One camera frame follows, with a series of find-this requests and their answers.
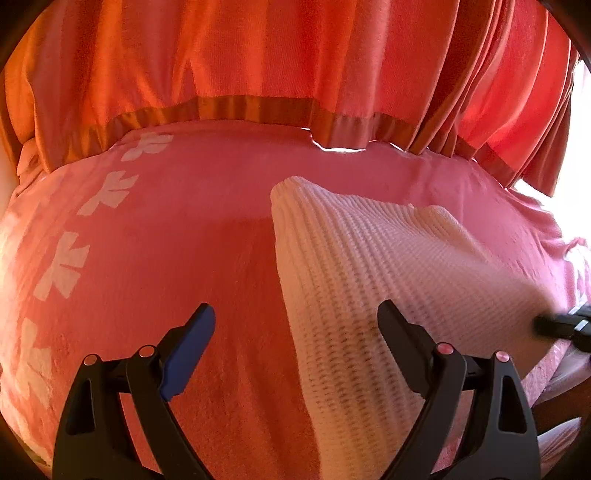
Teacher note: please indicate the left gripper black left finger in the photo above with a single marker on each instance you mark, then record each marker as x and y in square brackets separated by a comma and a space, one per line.
[93, 440]

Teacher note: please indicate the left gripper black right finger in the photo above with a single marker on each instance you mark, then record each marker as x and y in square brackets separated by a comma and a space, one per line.
[475, 422]

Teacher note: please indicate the white red black knit sweater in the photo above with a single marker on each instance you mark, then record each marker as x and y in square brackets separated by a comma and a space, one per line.
[338, 258]

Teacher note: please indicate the orange curtain with brown band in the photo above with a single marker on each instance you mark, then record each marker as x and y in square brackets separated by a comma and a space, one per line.
[485, 80]

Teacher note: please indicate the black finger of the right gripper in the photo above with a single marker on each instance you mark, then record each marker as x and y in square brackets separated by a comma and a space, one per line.
[575, 327]

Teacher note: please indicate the pink floral bed blanket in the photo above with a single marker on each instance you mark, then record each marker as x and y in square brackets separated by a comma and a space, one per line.
[106, 254]

